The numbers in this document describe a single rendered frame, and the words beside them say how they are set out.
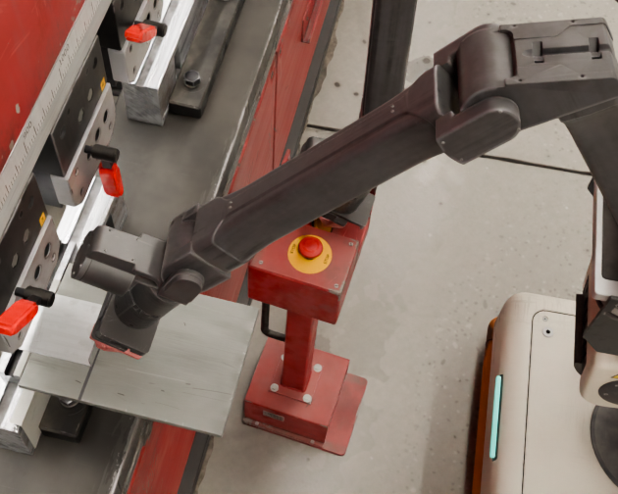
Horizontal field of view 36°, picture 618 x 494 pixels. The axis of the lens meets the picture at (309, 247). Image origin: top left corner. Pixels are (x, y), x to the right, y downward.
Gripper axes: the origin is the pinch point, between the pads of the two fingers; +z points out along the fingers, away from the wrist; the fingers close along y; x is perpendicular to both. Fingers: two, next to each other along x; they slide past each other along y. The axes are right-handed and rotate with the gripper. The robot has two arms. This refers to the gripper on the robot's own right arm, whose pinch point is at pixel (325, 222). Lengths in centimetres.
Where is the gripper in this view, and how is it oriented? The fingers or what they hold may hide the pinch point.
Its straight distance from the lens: 164.3
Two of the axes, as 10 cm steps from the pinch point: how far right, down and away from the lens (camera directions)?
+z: -3.0, 4.0, 8.6
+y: -9.0, -4.1, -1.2
